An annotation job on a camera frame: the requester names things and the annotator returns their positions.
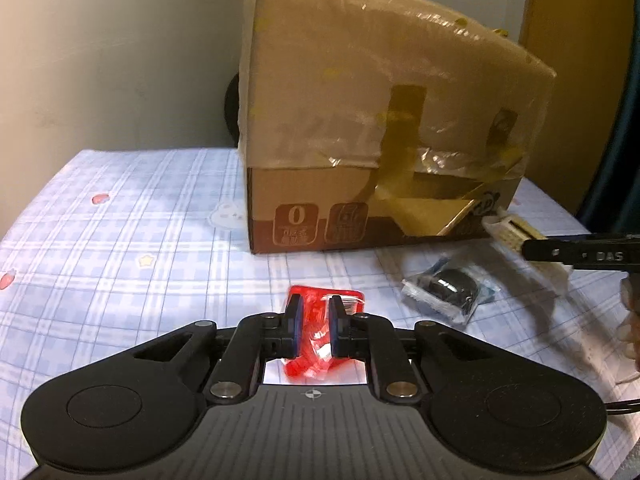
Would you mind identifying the black exercise bike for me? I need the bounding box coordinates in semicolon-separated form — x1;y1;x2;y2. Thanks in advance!
223;72;247;149

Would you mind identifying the plaid tablecloth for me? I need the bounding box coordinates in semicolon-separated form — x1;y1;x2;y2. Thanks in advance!
0;147;640;480

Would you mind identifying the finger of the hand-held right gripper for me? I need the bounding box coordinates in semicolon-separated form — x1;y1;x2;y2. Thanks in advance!
521;236;577;267

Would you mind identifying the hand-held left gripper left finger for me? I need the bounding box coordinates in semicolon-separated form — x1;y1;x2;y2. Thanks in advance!
132;294;304;404

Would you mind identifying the cardboard box with plastic liner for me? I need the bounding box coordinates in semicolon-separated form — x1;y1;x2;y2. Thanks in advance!
236;0;558;255

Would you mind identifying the black snack in clear wrapper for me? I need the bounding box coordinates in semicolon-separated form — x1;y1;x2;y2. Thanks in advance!
401;255;501;329

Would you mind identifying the person's right hand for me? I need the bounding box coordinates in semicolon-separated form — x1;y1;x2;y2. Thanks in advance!
618;275;640;362

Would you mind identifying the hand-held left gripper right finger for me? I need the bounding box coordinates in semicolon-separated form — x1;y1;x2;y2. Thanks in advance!
327;295;483;404

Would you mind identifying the yellow wooden door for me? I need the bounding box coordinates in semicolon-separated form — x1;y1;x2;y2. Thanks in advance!
517;0;632;207

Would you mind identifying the clear red snack packet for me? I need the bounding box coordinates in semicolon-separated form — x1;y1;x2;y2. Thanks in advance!
282;284;366;380

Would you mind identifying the cream white snack bar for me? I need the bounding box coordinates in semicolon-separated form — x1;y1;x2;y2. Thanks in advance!
481;212;574;293

